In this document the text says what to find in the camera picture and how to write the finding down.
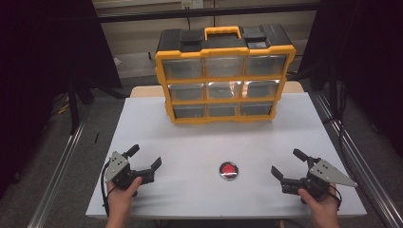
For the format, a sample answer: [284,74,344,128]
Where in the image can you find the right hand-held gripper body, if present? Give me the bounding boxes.
[280,157,358,200]

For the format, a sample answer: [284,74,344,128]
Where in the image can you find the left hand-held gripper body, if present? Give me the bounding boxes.
[104,151,156,192]

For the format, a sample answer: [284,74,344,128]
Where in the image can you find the round red-topped metal tin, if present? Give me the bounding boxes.
[218,161,240,181]

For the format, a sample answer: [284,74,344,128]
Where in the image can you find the clear plastic drawer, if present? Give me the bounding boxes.
[172,104,206,120]

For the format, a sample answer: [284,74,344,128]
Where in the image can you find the yellow and black organizer cabinet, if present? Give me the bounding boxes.
[154,25,297,125]

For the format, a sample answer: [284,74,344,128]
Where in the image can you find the person's left hand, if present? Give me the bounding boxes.
[106,176,144,209]

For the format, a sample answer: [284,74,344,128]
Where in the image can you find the person's right hand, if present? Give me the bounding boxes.
[297,182,341,217]

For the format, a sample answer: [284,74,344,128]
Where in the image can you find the wooden table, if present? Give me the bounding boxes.
[130,80,305,99]

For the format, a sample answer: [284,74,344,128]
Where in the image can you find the black metal stand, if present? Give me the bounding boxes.
[65,75,96,136]

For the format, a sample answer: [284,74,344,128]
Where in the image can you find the grid of transparent organizer bins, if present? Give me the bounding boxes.
[162,54,288,120]

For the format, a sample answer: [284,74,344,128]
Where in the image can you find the large black curtain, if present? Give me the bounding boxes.
[0,0,123,199]
[297,0,403,160]

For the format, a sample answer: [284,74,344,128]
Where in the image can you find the black horizontal bar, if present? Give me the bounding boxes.
[94,3,321,24]

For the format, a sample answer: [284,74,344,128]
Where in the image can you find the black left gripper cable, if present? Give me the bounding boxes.
[100,161,111,209]

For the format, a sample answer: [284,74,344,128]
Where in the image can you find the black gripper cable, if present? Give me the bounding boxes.
[100,161,111,209]
[327,184,343,211]

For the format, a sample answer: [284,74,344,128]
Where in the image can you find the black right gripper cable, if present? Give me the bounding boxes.
[327,184,343,211]

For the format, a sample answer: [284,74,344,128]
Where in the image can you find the aluminium floor rail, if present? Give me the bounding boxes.
[312,91,403,228]
[27,122,86,228]

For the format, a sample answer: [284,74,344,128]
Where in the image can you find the black floor cables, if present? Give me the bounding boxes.
[322,82,350,153]

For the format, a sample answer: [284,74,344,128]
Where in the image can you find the white wall socket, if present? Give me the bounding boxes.
[181,0,204,10]

